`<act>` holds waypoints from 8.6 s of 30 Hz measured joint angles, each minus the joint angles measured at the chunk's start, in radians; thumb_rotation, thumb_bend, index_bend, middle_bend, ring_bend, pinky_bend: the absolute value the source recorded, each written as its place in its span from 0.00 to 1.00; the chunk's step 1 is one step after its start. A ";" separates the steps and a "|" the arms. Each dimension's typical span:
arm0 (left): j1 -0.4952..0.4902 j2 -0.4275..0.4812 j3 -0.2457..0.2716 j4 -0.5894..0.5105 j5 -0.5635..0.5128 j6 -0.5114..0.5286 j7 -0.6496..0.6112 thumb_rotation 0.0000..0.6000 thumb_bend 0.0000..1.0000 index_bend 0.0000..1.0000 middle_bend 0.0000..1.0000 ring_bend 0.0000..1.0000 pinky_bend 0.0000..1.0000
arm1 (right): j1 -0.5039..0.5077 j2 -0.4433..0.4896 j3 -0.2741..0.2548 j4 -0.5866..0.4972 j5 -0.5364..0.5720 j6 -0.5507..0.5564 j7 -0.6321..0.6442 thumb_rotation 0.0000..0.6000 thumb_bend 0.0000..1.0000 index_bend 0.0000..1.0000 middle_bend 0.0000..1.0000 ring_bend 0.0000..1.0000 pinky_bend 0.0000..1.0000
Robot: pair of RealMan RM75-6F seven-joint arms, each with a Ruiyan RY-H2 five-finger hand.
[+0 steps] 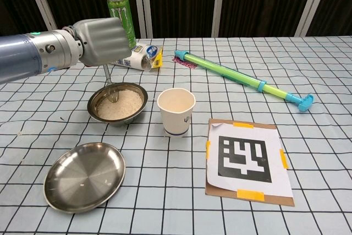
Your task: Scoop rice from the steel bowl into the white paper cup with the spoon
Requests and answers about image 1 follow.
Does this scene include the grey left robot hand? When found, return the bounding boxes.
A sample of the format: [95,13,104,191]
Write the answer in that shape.
[63,17,132,67]

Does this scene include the clear plastic spoon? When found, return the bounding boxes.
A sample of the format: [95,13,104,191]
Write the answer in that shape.
[102,64,120,103]

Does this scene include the steel bowl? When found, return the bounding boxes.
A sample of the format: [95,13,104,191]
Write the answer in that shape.
[87,82,149,128]

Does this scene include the white rice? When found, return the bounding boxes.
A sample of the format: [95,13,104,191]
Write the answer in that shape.
[97,89,144,119]

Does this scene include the white paper cup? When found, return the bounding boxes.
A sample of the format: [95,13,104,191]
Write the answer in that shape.
[157,88,196,138]

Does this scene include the green energy drink can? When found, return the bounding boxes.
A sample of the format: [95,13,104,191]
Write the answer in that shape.
[106,0,137,50]

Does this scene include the white plastic wrapped package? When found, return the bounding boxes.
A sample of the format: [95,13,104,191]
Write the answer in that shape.
[109,41,164,72]

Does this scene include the pink glitter patch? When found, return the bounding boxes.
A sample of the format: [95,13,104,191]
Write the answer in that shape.
[172,56,197,69]

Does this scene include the steel plate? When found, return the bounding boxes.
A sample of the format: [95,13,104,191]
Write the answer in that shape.
[44,141,127,214]

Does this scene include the green blue water pump toy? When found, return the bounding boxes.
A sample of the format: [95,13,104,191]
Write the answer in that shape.
[174,49,315,113]

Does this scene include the cardboard sheet with marker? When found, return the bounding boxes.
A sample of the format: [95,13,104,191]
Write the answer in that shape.
[205,118,295,207]

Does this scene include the checkered tablecloth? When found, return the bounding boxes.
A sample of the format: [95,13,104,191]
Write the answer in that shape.
[0,36,352,235]

